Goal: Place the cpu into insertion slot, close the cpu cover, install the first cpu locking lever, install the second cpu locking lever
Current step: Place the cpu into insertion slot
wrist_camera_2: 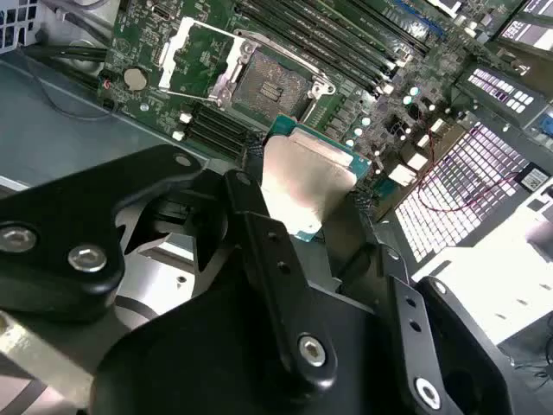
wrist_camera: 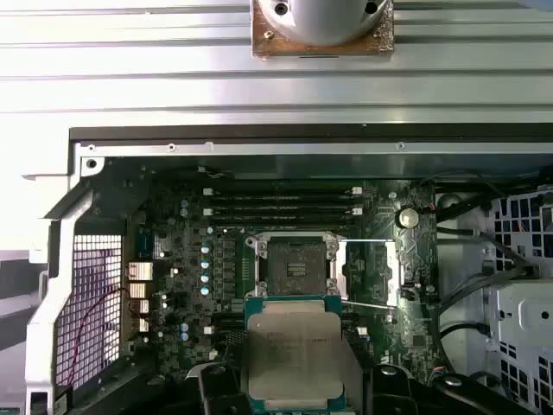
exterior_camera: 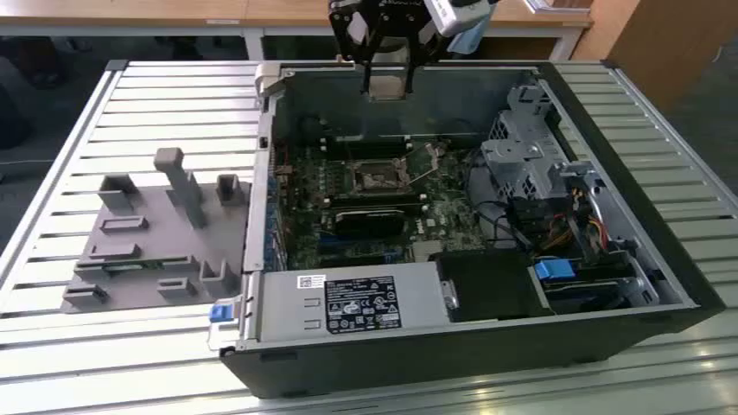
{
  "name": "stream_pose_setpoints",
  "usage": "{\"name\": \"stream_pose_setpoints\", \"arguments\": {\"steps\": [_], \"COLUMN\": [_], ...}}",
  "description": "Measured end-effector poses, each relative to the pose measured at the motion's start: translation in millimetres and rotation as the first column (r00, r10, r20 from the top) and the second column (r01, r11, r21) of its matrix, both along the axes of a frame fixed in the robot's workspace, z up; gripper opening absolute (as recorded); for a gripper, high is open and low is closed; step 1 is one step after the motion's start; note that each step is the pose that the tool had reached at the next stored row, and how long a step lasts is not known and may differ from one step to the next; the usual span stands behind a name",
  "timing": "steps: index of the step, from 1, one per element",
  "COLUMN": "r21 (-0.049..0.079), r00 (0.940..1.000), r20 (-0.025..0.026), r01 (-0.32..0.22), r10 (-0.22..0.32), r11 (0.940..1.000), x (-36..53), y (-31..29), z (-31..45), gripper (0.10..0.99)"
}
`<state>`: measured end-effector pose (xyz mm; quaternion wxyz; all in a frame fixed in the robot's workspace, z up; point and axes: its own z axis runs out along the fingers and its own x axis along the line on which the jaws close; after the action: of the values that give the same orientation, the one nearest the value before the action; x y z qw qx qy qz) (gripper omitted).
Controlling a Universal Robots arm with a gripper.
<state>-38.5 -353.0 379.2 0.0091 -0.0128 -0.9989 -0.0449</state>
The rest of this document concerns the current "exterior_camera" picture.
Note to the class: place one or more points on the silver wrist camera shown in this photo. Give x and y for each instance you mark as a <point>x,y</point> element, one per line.
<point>455,17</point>

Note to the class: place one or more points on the silver power supply unit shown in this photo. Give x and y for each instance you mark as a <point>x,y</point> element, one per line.
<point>288,302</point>

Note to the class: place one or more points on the black rear case fan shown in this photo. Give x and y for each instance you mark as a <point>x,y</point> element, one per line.
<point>313,129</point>

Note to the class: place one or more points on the black plastic shroud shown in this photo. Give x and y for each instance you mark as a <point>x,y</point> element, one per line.
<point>489,281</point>

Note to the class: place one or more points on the small silver chipset heatsink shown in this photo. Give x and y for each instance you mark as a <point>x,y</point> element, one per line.
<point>427,250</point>

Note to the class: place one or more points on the black RAM slot bank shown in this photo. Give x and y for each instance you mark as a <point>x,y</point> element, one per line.
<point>357,149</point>
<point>375,201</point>

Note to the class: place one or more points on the perforated metal drive cage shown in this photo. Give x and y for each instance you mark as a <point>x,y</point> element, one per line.
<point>519,164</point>

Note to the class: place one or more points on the white paper stack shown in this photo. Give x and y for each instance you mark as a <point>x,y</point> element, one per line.
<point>536,4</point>

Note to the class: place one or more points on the black open PC case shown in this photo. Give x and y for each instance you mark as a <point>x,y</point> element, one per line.
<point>403,372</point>

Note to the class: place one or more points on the pale blue teach pendant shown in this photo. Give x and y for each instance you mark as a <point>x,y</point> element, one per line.
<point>467,41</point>

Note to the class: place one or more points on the dark office chair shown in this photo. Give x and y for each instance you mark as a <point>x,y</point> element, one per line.
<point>10,108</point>

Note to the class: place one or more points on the blue case latch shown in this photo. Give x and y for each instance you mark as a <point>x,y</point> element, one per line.
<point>221,312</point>

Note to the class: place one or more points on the blue disk carrier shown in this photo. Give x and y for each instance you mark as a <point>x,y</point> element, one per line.
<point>554,270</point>

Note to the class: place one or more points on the silver square CPU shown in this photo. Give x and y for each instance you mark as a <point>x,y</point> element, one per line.
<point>387,88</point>

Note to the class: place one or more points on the wooden cabinet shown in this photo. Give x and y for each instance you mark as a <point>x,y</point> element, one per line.
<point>663,43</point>

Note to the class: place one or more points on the gray parts rack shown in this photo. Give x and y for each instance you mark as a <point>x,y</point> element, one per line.
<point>155,242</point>

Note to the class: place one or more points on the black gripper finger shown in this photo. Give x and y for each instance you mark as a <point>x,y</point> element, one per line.
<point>411,75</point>
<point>367,73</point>

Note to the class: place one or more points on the long wooden desk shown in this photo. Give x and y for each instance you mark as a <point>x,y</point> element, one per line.
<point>144,13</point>

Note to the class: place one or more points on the black graphics card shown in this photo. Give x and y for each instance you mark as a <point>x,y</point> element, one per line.
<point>368,222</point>

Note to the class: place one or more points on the green motherboard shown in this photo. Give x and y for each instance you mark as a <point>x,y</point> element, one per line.
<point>455,216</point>

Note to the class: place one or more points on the CPU socket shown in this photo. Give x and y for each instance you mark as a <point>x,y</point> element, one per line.
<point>375,177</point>

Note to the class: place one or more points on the green RAM stick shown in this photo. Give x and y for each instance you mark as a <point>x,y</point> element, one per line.
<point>152,263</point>

